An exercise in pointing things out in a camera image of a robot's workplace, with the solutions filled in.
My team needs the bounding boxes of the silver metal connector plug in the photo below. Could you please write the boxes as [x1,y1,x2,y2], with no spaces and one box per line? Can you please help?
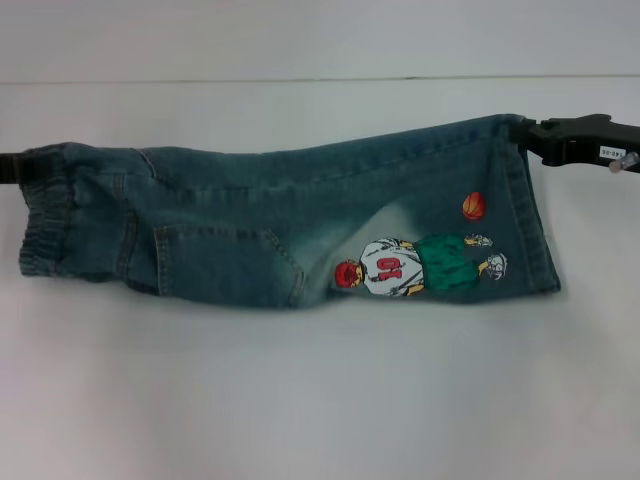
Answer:
[606,152,640,176]

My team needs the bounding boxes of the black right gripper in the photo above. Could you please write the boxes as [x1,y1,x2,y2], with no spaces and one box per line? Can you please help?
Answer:
[507,113,640,175]

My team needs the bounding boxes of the blue denim shorts with print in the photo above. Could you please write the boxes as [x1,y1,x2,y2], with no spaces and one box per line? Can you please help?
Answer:
[17,113,562,311]

